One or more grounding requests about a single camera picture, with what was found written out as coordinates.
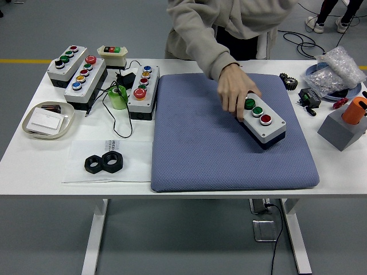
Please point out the person's right hand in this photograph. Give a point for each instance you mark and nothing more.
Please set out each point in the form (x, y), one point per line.
(235, 86)

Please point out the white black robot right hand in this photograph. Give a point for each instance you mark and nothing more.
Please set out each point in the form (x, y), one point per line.
(364, 94)

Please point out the grey four-button control box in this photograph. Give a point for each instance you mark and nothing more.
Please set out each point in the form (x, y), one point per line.
(271, 132)

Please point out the person's right forearm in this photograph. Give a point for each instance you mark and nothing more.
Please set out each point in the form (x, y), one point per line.
(200, 40)

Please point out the grey five-button box, yellow collar mushroom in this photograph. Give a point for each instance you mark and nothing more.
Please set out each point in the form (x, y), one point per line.
(152, 86)

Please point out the grey five-button box, blue button end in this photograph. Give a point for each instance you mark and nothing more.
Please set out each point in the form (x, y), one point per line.
(94, 76)

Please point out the blue plate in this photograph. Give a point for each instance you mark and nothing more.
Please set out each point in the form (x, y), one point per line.
(354, 91)

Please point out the orange cylinder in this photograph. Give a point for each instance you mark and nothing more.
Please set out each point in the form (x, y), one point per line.
(352, 113)

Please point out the small red part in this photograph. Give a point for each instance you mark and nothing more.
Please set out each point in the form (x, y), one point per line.
(340, 103)

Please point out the bubble wrap bag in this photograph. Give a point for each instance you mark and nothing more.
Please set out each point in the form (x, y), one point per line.
(344, 66)

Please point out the clear bag of metal parts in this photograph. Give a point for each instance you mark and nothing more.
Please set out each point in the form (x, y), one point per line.
(324, 81)

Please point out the grey angled block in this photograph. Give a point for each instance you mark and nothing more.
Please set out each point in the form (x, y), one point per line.
(335, 133)

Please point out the black gear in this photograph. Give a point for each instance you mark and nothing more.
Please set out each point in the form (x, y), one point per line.
(284, 76)
(292, 84)

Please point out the black module with green terminals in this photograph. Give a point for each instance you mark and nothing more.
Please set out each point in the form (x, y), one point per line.
(311, 97)

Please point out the small black connector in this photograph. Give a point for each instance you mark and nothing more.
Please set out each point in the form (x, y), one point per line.
(310, 111)

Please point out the blue-grey textured mat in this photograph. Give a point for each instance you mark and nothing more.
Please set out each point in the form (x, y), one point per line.
(195, 137)

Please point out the person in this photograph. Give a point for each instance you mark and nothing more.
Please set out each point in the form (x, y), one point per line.
(246, 17)
(318, 27)

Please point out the black power adapter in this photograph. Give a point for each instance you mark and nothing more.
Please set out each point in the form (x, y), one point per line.
(127, 79)

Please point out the green tape roll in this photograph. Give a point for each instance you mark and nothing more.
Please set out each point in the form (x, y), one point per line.
(118, 98)

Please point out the grey under-table box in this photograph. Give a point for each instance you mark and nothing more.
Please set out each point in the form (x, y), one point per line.
(258, 206)

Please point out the clear printed plastic bag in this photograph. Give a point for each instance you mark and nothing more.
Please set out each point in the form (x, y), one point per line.
(134, 160)

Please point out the black hex nut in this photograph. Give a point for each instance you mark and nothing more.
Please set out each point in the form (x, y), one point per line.
(90, 167)
(118, 167)

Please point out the metal floor socket plate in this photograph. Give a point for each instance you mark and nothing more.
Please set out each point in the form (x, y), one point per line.
(264, 230)

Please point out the white table leg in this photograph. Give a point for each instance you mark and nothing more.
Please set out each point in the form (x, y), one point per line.
(298, 237)
(94, 237)

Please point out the grey box with black knob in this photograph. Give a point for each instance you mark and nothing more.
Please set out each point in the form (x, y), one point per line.
(71, 67)

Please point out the white rounded tray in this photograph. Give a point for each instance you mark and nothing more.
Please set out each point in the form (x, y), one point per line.
(67, 110)

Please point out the dark small batteries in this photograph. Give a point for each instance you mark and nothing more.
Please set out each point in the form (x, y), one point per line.
(53, 108)

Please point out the cream red-green switch box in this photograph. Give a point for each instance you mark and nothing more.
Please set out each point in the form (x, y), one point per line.
(114, 58)

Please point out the white wall switch plate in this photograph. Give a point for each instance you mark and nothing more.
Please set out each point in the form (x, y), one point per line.
(46, 118)

